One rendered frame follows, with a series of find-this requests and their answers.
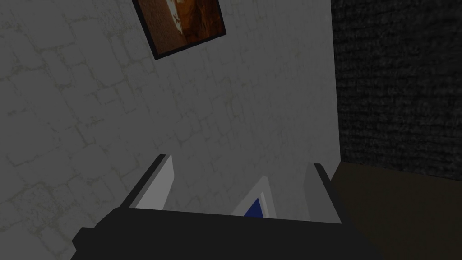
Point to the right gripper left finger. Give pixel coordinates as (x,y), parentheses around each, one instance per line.
(156,189)

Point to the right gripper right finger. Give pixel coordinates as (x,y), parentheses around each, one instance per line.
(319,196)

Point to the white framed blue picture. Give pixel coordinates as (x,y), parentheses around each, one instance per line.
(257,206)

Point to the orange picture in black frame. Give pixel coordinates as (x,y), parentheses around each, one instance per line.
(180,22)

